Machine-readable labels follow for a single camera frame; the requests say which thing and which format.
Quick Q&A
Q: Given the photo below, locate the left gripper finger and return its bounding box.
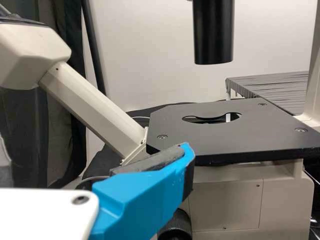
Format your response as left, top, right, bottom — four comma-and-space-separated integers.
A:
88, 141, 196, 240

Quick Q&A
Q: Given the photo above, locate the cream microscope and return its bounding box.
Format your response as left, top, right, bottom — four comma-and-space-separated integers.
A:
0, 0, 320, 240

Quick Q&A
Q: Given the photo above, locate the black platform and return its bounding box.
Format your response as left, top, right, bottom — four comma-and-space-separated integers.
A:
225, 71, 310, 116

